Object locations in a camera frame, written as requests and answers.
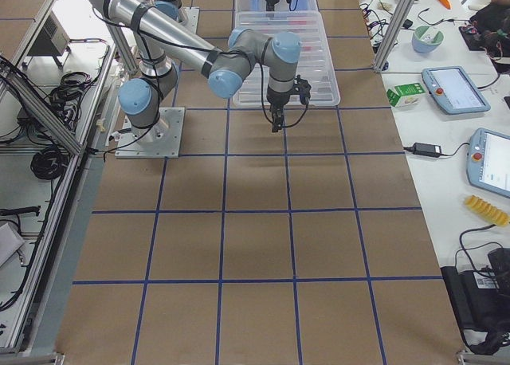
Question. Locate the clear plastic box lid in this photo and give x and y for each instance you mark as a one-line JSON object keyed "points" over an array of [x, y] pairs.
{"points": [[314, 64]]}

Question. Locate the blue teach pendant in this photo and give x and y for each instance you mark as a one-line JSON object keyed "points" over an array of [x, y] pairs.
{"points": [[453, 91], [487, 164]]}

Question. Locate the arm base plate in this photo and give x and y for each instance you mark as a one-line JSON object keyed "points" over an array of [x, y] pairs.
{"points": [[162, 141], [188, 17]]}

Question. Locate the green blue bowl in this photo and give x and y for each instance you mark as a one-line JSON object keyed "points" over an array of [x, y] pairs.
{"points": [[426, 39]]}

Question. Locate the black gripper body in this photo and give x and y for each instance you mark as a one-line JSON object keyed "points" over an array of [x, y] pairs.
{"points": [[276, 100]]}

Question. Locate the clear plastic storage box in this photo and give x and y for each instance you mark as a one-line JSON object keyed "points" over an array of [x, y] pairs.
{"points": [[300, 17]]}

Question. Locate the aluminium frame post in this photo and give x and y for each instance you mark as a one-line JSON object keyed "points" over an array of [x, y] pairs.
{"points": [[399, 16]]}

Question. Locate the blue plastic tray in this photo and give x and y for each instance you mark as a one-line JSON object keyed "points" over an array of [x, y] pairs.
{"points": [[259, 5]]}

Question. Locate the green white carton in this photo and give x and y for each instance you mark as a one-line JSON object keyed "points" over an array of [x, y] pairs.
{"points": [[405, 94]]}

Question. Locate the yellow toy piece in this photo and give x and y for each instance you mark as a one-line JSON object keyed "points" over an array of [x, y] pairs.
{"points": [[487, 211]]}

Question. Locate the black power adapter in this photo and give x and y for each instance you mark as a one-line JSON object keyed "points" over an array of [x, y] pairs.
{"points": [[426, 149]]}

